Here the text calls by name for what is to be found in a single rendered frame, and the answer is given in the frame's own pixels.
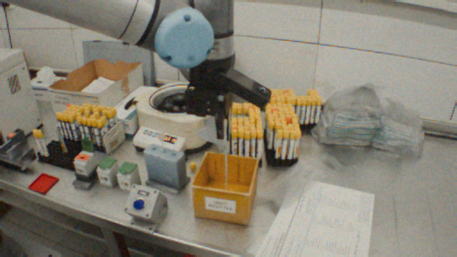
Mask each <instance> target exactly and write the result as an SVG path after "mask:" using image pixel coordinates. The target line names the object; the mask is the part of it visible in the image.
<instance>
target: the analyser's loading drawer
mask: <svg viewBox="0 0 457 257"><path fill-rule="evenodd" d="M36 159H37V156H36V154H35V151H34V148H32V147H31V148H30V149H29V150H28V151H26V150H24V149H22V148H21V144H20V142H19V143H18V144H17V145H13V144H12V140H11V139H10V140H9V141H7V142H6V143H5V144H3V143H0V160H2V161H4V162H9V163H10V164H14V165H16V166H19V167H21V170H25V169H26V168H27V167H28V166H29V165H30V164H31V163H32V162H33V161H35V160H36Z"/></svg>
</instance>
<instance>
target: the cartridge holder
mask: <svg viewBox="0 0 457 257"><path fill-rule="evenodd" d="M97 168H98V167H97V165H96V167H95V168H94V169H93V171H92V172H91V173H89V174H88V175H84V174H80V173H77V172H75V176H76V179H75V180H74V182H73V183H72V185H74V186H75V187H79V188H84V189H86V190H89V189H90V188H91V186H93V185H94V184H95V182H96V181H97V180H98V179H99V178H98V174H97Z"/></svg>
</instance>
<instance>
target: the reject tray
mask: <svg viewBox="0 0 457 257"><path fill-rule="evenodd" d="M58 180H59V178H58V177H55V176H52V175H49V174H46V173H41V175H39V176H38V177H37V178H36V179H35V180H34V181H33V182H32V183H30V185H29V186H28V188H29V189H31V190H34V191H37V192H39V193H41V194H43V195H45V194H46V193H47V191H49V189H50V188H52V187H53V186H54V184H56V183H57V182H58Z"/></svg>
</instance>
